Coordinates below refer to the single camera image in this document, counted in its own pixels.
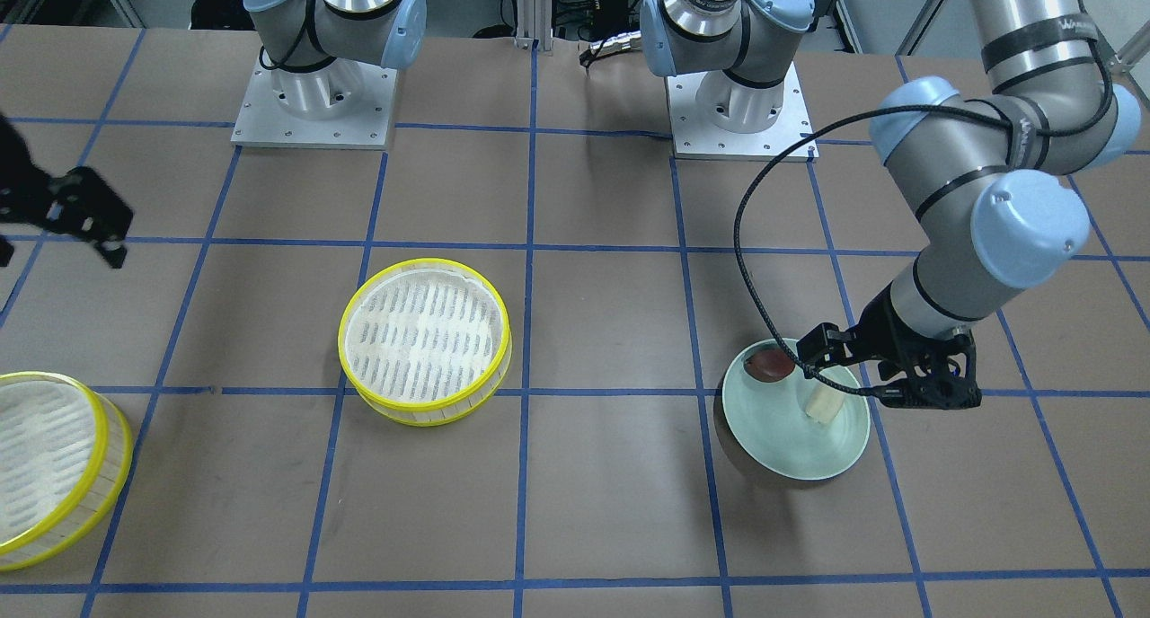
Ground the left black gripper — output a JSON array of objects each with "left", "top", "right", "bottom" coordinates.
[{"left": 794, "top": 297, "right": 982, "bottom": 411}]

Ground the brown red bun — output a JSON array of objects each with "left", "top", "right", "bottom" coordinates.
[{"left": 744, "top": 348, "right": 796, "bottom": 384}]

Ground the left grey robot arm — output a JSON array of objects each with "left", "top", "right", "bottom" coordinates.
[{"left": 638, "top": 0, "right": 1141, "bottom": 410}]

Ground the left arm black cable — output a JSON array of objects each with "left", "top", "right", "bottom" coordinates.
[{"left": 733, "top": 106, "right": 1015, "bottom": 396}]

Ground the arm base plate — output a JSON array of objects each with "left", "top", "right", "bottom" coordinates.
[
  {"left": 231, "top": 58, "right": 400, "bottom": 151},
  {"left": 665, "top": 63, "right": 820, "bottom": 161}
]

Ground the pale yellow bun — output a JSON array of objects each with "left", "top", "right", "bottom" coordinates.
[{"left": 802, "top": 380, "right": 848, "bottom": 426}]

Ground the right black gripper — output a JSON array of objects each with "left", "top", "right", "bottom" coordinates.
[{"left": 1, "top": 116, "right": 133, "bottom": 269}]

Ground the pale green plate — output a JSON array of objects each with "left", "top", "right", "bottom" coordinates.
[{"left": 721, "top": 339, "right": 871, "bottom": 481}]

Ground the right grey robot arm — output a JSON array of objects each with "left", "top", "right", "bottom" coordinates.
[{"left": 1, "top": 0, "right": 427, "bottom": 269}]

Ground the aluminium frame post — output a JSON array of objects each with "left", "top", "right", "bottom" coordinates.
[{"left": 514, "top": 0, "right": 555, "bottom": 56}]

